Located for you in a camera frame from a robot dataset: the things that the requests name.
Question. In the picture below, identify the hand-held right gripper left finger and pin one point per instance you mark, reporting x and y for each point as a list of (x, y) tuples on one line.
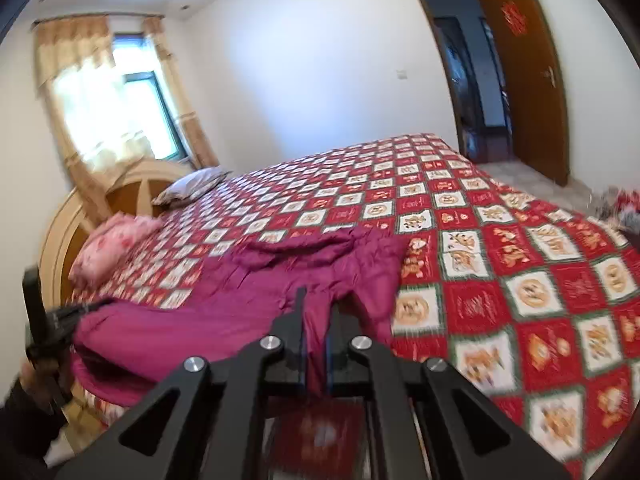
[(287, 345)]

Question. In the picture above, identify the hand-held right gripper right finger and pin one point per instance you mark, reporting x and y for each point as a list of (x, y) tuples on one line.
[(345, 355)]

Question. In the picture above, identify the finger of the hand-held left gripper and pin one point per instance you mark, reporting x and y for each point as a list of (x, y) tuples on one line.
[(75, 312)]

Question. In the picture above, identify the magenta quilted puffer jacket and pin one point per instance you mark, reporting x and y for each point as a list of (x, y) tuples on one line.
[(225, 300)]

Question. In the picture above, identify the person's left forearm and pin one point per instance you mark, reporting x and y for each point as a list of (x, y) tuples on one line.
[(25, 425)]

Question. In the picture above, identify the cream wooden headboard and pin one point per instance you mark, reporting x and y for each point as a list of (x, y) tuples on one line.
[(65, 240)]

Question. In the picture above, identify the pink folded blanket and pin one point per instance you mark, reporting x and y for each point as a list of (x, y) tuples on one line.
[(115, 247)]

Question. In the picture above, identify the striped pillow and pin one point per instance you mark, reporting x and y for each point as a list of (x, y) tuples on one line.
[(192, 185)]

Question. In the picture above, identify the red patchwork bedspread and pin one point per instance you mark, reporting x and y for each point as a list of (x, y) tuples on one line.
[(500, 260)]

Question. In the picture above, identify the dark framed window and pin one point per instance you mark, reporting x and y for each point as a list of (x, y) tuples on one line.
[(150, 110)]

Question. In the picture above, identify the narrow beige curtain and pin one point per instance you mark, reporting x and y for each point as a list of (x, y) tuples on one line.
[(185, 110)]

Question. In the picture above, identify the beige curtain with valance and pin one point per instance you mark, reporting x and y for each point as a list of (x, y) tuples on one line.
[(70, 50)]

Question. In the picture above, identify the brown wooden door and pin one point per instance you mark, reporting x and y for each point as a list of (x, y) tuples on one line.
[(530, 125)]

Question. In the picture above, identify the red and white cloth pile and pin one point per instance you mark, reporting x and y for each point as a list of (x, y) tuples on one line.
[(620, 207)]

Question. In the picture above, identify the red paper door decoration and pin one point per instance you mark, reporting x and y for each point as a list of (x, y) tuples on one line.
[(513, 19)]

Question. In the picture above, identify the dark brown door frame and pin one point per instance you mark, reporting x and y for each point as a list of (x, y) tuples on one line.
[(435, 35)]

